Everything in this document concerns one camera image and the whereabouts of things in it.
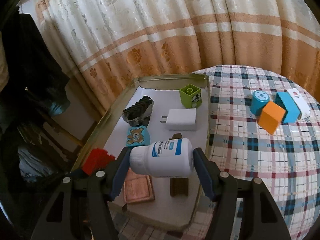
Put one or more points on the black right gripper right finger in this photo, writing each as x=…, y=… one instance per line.
x=261, y=217

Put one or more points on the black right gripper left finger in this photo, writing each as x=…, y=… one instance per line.
x=80, y=203

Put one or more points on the red toy block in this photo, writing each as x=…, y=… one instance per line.
x=97, y=160

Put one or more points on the blue bear toy block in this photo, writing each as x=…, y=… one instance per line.
x=137, y=136

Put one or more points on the white pill bottle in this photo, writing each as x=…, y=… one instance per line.
x=164, y=159

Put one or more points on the white power adapter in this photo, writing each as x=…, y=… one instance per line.
x=180, y=119

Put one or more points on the green toy block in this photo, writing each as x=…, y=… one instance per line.
x=190, y=96

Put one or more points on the brown wooden comb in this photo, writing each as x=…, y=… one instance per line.
x=179, y=187

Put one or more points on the plaid tablecloth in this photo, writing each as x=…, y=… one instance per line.
x=287, y=161

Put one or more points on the orange toy block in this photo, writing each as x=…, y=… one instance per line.
x=271, y=116

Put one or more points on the white small carton box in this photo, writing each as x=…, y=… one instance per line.
x=300, y=102

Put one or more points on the blue cylinder toy block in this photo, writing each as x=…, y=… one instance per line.
x=259, y=100

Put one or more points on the blue rectangular toy block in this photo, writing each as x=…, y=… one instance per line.
x=292, y=112

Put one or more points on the beige orange curtain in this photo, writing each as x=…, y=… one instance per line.
x=103, y=44

